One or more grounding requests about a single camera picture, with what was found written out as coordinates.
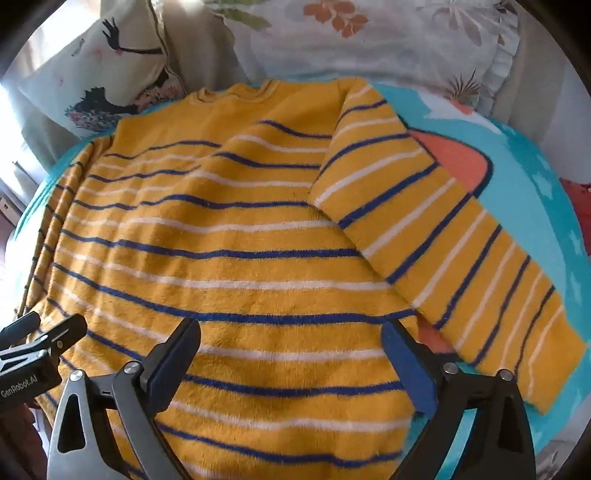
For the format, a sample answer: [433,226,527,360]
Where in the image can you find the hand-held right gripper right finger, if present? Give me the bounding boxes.
[381,319,537,480]

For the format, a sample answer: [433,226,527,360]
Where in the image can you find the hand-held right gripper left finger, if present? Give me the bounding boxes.
[46,317,202,480]

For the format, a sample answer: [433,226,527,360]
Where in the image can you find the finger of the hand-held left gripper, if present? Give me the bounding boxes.
[36,315,88,360]
[0,311,41,348]

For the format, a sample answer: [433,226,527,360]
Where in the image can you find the yellow striped sweater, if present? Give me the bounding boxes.
[15,78,587,480]

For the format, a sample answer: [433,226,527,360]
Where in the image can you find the teal printed blanket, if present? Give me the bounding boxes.
[9,81,586,480]

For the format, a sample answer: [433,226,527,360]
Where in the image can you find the red cloth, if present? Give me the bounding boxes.
[561,178,591,259]

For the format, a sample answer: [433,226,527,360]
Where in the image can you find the cream bird print pillow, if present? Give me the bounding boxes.
[18,0,191,140]

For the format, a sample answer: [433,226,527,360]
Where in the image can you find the white floral pillow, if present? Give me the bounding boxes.
[203,0,522,116]

